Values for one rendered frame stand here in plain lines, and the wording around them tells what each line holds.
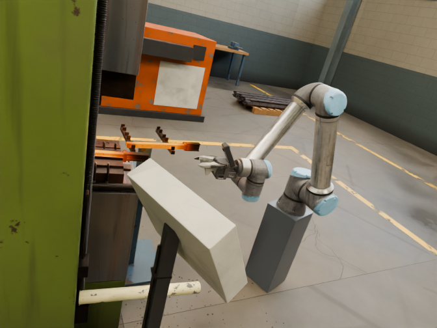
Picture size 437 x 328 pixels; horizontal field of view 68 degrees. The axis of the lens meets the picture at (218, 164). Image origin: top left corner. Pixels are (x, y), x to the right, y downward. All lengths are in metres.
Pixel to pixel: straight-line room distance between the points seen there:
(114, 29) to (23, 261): 0.71
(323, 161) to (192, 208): 1.12
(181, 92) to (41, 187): 4.28
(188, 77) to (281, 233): 3.43
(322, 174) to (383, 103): 7.47
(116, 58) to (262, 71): 9.54
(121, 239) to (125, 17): 0.83
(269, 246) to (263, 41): 8.58
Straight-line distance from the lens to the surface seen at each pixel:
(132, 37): 1.08
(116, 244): 1.43
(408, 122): 8.78
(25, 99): 0.85
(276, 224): 2.14
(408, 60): 9.09
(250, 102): 6.71
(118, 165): 1.32
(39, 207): 0.98
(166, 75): 4.96
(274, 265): 2.26
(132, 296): 1.30
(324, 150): 1.74
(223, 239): 0.71
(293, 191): 2.04
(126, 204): 1.31
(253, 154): 1.69
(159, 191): 0.82
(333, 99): 1.61
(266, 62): 10.53
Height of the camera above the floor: 1.59
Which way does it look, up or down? 24 degrees down
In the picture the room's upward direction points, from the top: 14 degrees clockwise
